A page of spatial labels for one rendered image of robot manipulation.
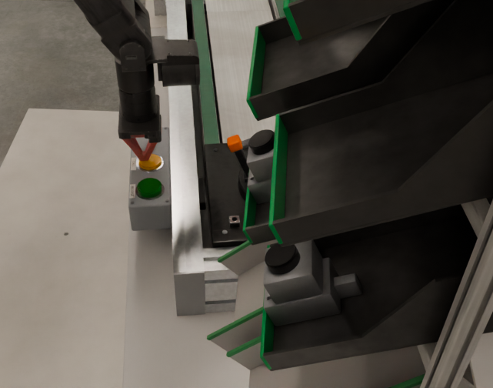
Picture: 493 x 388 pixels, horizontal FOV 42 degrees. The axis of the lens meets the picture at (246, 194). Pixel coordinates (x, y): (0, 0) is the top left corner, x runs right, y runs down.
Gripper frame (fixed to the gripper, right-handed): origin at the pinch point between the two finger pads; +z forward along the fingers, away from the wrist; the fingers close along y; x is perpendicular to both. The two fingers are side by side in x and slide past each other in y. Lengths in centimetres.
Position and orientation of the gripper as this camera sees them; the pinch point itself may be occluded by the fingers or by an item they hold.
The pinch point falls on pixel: (144, 155)
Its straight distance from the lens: 112.6
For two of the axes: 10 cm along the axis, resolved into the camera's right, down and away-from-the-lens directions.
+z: -0.3, 7.3, 6.8
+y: -1.0, -6.8, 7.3
